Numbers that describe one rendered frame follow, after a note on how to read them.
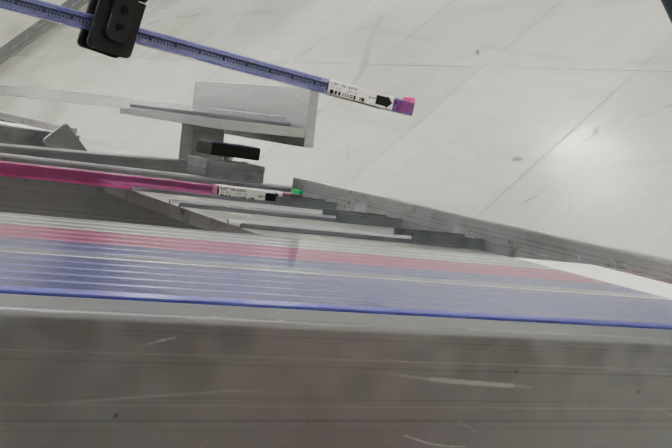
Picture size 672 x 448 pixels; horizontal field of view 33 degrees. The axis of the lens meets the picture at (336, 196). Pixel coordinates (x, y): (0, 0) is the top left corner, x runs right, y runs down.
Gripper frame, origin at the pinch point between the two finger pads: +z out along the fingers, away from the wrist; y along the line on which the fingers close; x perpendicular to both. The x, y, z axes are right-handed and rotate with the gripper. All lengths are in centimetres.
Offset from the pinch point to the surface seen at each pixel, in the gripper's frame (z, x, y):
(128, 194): 11.4, 8.4, -10.4
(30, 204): 14.7, 3.2, -18.9
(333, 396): 14, -5, 49
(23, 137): 9, 20, -96
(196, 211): 10.9, 8.6, 3.8
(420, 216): 6.5, 26.8, 3.8
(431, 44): -54, 163, -221
